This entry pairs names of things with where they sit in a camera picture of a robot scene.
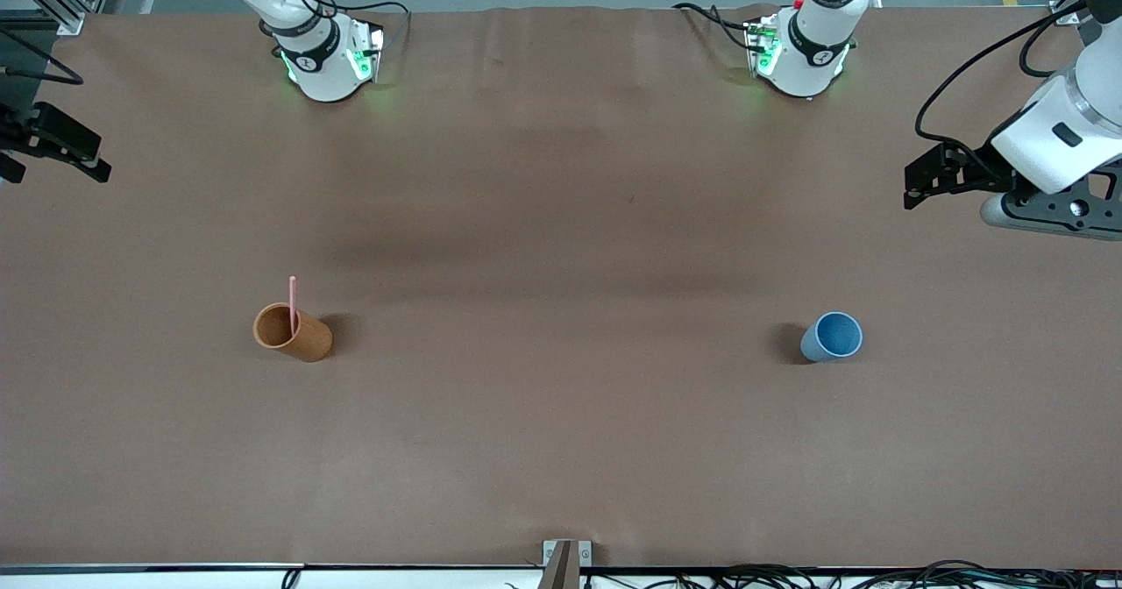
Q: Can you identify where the black base cable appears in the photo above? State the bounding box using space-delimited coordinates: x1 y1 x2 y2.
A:
311 0 411 46
672 2 756 51

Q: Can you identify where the black cable bundle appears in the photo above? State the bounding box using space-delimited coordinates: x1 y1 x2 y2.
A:
504 559 1122 589

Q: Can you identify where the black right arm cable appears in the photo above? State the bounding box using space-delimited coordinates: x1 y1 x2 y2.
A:
0 26 84 86

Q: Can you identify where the brown table mat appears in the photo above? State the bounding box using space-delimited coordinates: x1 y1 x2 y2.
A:
0 4 1122 570

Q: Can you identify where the orange cup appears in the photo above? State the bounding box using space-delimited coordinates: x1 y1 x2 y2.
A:
253 303 334 363

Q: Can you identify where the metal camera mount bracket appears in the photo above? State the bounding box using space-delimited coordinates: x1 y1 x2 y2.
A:
539 540 593 589

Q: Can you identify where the blue cup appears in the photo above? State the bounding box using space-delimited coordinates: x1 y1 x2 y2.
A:
799 311 863 364

